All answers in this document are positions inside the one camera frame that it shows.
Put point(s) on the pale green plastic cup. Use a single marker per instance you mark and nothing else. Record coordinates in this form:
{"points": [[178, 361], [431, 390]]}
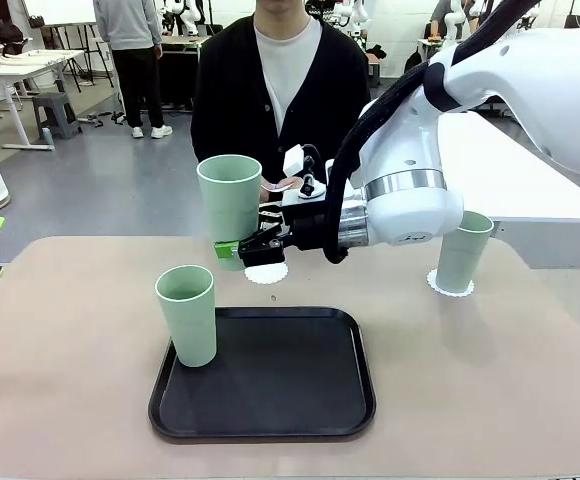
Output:
{"points": [[230, 210], [457, 260], [192, 325]]}

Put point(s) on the grey plastic step stool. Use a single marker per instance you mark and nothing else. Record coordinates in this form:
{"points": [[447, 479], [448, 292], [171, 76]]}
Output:
{"points": [[57, 115]]}

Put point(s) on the person in black cardigan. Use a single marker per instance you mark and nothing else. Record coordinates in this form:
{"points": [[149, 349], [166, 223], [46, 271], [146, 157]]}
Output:
{"points": [[230, 100]]}

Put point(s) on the person's right hand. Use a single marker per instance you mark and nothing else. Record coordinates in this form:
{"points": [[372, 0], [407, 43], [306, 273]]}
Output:
{"points": [[267, 186]]}

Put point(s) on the small pale bottle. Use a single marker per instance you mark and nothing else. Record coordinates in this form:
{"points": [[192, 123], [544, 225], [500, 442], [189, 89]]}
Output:
{"points": [[47, 137]]}

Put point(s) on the white scalloped paper coaster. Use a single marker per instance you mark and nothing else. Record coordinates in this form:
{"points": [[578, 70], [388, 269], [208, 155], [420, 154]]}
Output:
{"points": [[281, 186], [267, 276], [450, 293]]}

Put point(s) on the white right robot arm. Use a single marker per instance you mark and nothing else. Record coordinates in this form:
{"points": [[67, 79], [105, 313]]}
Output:
{"points": [[405, 150]]}

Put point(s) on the black monitor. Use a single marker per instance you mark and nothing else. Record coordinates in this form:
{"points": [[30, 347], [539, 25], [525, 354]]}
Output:
{"points": [[579, 21]]}

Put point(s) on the large white table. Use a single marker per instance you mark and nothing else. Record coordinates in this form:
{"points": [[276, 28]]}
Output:
{"points": [[520, 180]]}

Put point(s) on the person's left hand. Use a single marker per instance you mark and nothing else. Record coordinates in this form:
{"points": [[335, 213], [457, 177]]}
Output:
{"points": [[294, 182]]}

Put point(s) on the white desk with metal legs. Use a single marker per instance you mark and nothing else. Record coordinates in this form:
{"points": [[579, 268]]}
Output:
{"points": [[15, 70]]}

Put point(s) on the black plastic serving tray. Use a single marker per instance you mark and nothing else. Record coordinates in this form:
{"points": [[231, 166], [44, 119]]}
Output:
{"points": [[280, 390]]}

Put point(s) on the wooden-top desk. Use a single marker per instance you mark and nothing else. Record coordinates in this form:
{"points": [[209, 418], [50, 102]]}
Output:
{"points": [[374, 59]]}

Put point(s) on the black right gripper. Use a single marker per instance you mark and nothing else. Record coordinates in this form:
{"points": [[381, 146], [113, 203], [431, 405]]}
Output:
{"points": [[310, 232]]}

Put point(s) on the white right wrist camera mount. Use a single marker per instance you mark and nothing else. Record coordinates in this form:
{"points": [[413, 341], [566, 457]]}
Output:
{"points": [[292, 157]]}

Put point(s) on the person in grey hoodie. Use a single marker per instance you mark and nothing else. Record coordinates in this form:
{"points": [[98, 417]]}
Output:
{"points": [[130, 65]]}

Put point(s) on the black backpack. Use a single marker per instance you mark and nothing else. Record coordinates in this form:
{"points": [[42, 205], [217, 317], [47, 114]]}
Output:
{"points": [[412, 62]]}

